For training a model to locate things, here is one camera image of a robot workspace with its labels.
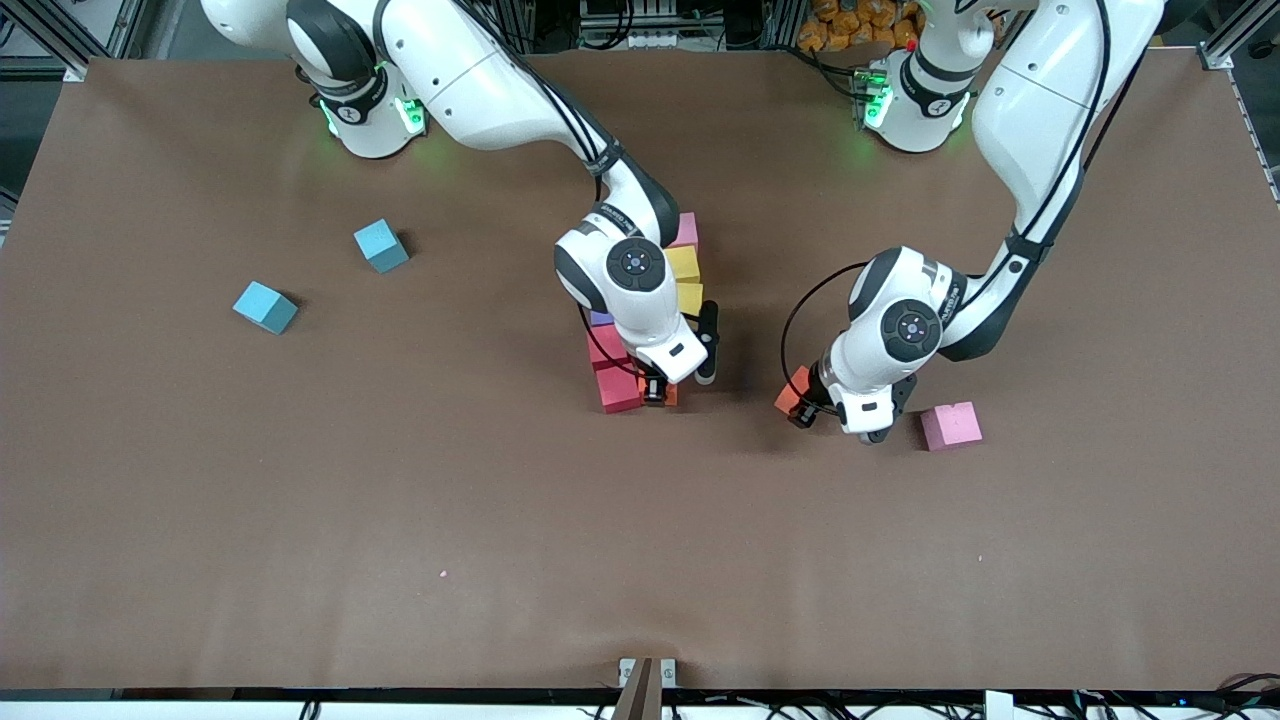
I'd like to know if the red foam cube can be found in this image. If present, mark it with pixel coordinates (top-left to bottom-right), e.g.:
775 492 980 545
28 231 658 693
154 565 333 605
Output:
587 325 631 372
596 365 646 415

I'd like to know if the light blue foam cube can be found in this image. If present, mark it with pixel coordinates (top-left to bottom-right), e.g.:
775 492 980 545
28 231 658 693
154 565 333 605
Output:
232 280 300 336
353 218 411 275

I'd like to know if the white electronics box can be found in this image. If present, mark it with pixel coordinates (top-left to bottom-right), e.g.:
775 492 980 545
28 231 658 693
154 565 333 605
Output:
578 0 683 51

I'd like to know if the orange snack bag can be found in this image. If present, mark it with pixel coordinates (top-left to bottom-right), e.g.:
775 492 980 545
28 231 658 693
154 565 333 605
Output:
797 0 921 53

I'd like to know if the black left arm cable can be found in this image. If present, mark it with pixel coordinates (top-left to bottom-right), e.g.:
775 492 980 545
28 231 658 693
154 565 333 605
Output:
780 0 1151 411

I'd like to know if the metal table edge bracket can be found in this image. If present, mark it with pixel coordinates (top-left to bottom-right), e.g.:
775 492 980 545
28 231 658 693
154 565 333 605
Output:
617 656 679 691

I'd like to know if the brown strip under bracket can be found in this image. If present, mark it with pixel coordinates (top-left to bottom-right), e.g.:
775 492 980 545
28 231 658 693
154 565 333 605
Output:
610 658 666 720

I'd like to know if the aluminium frame post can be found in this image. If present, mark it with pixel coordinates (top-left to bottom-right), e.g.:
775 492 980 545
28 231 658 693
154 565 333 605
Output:
497 0 541 53
762 0 809 51

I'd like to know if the black cable bundle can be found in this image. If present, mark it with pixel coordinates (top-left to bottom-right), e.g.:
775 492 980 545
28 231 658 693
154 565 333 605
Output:
1210 672 1280 716

